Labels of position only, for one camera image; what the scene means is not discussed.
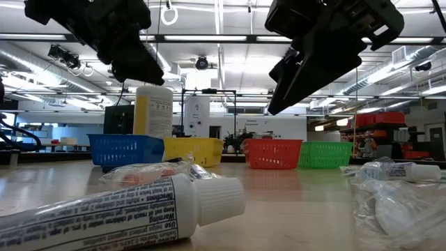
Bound black overhead light bar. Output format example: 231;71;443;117
0;32;446;45

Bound red razor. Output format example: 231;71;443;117
99;158;195;191

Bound black dome ceiling camera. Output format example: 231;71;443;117
194;55;210;71

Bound green plastic basket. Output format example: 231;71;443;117
298;141;354;170

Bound black ceiling fixture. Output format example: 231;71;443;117
414;61;433;73

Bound blue plastic basket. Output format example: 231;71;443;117
87;134;165;167

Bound black metal frame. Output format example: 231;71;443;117
179;88;238;154

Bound red storage bin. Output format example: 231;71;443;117
374;111;407;126
403;149;430;160
354;114;376;128

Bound white toothpaste tube black print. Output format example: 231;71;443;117
0;173;247;251

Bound black ceiling camera white cables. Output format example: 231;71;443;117
47;44;82;70

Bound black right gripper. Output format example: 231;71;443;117
267;0;405;116

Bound black cable loop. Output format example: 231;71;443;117
0;114;43;153

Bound white wipes canister yellow label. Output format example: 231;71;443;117
133;85;174;139

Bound silver item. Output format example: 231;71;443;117
190;162;222;180

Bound white hanging ring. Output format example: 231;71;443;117
160;4;179;26

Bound yellow plastic basket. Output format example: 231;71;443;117
162;137;224;169

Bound red plastic basket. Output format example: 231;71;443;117
243;138;303;171

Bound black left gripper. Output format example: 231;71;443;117
24;0;164;86

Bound black equipment box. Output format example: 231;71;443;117
103;104;135;135

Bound dark storage shelf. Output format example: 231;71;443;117
339;121;431;161

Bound black hanging cable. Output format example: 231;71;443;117
116;82;127;106

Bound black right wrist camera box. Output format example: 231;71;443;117
264;0;327;40

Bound white item in clear bag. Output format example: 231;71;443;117
350;179;446;251

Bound small bluish wrapped item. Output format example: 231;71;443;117
339;155;394;185

